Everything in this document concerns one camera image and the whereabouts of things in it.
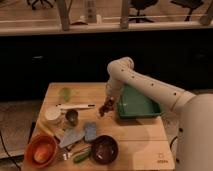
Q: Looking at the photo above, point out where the dark purple grape bunch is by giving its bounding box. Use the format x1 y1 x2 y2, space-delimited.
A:
99 98 114 117

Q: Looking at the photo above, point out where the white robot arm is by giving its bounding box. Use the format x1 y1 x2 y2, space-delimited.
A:
106 57 213 171

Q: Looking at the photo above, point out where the green plastic tray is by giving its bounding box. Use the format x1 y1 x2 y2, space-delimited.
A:
116 85 161 119

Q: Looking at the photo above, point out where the blue sponge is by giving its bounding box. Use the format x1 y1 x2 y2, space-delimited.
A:
84 122 96 142

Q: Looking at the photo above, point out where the small metal cup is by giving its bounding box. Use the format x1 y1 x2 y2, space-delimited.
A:
65 109 78 126

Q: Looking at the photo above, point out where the wooden table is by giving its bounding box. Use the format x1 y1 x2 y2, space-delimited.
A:
22 83 175 171

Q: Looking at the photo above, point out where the dark purple bowl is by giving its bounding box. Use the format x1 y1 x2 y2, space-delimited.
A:
91 135 118 165

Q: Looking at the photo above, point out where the grey cloth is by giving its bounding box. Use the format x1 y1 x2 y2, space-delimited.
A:
59 128 85 148

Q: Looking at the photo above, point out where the white round container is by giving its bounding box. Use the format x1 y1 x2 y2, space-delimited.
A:
44 106 61 124

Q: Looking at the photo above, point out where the green cucumber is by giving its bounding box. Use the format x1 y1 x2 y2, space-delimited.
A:
73 150 91 163

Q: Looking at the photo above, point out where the yellow banana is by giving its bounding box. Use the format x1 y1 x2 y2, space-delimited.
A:
37 120 54 137

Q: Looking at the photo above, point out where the silver fork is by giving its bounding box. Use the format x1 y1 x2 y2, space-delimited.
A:
62 145 88 161

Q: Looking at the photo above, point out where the orange bowl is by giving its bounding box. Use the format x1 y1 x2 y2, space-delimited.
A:
24 134 58 169

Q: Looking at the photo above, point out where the white handled knife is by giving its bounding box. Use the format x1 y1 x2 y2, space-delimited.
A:
56 104 96 110

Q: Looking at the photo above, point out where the black cable on floor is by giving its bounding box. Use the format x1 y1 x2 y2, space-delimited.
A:
169 134 178 151

